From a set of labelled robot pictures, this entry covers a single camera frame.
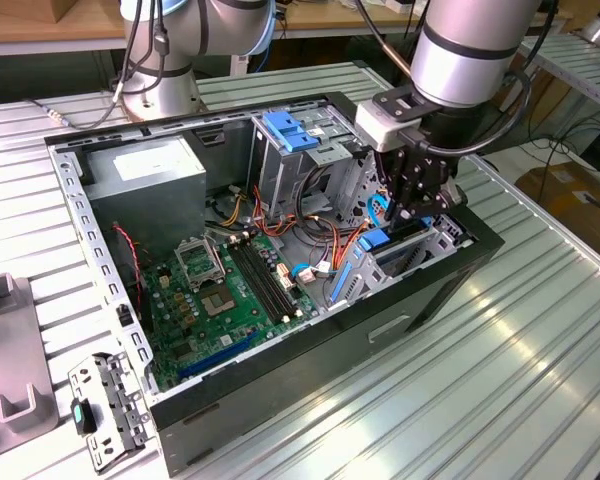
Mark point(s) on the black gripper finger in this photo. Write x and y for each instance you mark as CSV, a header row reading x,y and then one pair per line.
x,y
445,200
395,185

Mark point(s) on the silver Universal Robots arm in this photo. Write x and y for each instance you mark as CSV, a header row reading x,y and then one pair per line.
x,y
460,60

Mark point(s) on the metal disk bay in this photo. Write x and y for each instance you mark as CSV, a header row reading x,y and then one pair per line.
x,y
445,240

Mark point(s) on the blue drive cage latch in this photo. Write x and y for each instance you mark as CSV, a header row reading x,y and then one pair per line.
x,y
290,135

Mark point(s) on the metal optical drive cage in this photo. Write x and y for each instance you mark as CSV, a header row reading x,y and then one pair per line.
x,y
275,170

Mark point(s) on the large brown cardboard box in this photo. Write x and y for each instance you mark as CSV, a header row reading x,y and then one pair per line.
x,y
570,195

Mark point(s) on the black RAM slot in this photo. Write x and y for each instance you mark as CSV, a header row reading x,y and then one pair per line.
x,y
261,281
275,276
254,284
268,279

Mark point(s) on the wooden desk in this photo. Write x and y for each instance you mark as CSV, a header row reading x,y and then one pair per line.
x,y
330,17

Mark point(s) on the metal slat side table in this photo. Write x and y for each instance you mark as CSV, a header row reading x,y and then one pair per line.
x,y
580,65

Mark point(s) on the CPU socket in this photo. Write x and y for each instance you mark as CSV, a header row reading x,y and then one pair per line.
x,y
219,302

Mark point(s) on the black open PC case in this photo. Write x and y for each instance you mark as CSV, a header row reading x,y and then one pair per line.
x,y
290,370

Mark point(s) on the green motherboard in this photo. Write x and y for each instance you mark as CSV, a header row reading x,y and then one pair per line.
x,y
215,335

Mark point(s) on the blue expansion slot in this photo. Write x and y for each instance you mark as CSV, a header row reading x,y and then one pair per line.
x,y
215,357

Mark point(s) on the grey power supply unit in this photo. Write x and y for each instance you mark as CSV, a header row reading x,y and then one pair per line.
x,y
145,200

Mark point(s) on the black case fan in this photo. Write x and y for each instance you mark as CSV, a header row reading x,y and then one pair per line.
x,y
130,260

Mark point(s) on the blue-tipped black latch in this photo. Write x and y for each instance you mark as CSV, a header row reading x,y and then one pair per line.
x,y
82,417

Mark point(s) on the grey parts rack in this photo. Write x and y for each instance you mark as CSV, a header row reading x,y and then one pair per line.
x,y
10,350

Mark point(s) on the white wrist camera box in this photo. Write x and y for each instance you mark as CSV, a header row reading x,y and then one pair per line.
x,y
380,127

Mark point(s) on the brown square base plate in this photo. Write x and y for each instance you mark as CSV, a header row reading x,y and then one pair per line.
x,y
119,102

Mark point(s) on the metal slot bracket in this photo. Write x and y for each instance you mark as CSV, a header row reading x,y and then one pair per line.
x,y
125,400

